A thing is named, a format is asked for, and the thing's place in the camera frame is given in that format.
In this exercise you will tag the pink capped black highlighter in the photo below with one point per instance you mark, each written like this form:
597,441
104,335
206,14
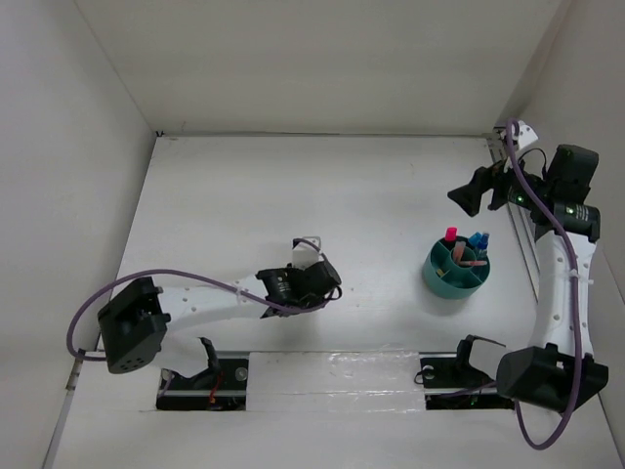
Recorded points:
450,236

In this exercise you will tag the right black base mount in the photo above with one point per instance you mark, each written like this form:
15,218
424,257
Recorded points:
463,379

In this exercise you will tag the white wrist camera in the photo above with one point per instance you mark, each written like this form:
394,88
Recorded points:
518,136
306,251

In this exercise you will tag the small clear spray bottle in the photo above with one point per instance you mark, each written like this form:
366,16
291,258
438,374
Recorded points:
482,245

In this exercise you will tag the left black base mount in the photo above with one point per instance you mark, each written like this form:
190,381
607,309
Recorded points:
220,386

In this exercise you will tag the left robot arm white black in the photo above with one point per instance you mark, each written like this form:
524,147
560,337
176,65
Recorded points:
146,324

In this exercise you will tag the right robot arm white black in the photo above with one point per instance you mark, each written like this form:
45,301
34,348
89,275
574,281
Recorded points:
556,369

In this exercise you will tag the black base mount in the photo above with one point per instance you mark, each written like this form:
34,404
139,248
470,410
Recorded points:
220,386
463,379

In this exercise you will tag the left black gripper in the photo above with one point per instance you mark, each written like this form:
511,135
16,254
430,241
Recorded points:
290,270

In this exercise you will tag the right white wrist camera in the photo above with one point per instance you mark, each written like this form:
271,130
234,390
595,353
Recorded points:
518,136

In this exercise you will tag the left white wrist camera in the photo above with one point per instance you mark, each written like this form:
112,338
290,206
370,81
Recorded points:
306,251

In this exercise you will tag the blue capped black highlighter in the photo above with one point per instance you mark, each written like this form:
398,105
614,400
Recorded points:
474,239

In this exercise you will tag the orange pen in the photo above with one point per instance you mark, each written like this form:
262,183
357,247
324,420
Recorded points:
458,251

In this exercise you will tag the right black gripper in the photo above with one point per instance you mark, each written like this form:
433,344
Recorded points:
469,195

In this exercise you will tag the teal round compartment organizer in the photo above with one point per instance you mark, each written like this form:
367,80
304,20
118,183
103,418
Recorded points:
459,282

